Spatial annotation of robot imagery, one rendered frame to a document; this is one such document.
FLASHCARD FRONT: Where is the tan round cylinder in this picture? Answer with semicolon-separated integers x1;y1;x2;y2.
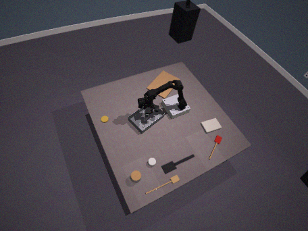
130;170;141;183

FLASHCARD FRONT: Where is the wooden board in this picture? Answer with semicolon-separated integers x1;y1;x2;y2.
147;70;180;99

